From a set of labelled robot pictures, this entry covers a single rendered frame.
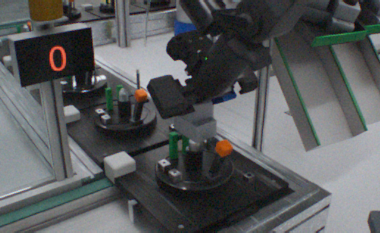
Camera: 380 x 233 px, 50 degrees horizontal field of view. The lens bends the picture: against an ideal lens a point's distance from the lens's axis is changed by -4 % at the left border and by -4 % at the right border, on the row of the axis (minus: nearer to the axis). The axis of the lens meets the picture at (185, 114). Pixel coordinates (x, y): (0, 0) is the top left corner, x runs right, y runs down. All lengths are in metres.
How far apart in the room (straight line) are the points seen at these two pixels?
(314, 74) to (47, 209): 0.58
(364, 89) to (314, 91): 0.16
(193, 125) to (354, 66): 0.47
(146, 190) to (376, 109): 0.55
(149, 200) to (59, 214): 0.17
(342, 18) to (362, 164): 0.41
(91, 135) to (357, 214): 0.57
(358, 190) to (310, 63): 0.30
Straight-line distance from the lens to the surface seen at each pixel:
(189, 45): 0.64
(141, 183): 0.75
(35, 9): 0.65
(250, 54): 0.56
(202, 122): 0.69
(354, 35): 0.82
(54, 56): 0.66
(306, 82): 0.89
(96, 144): 0.88
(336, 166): 1.05
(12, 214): 0.77
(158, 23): 2.04
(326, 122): 0.88
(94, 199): 0.79
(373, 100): 1.02
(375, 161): 1.11
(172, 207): 0.70
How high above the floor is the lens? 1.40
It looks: 26 degrees down
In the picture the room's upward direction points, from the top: straight up
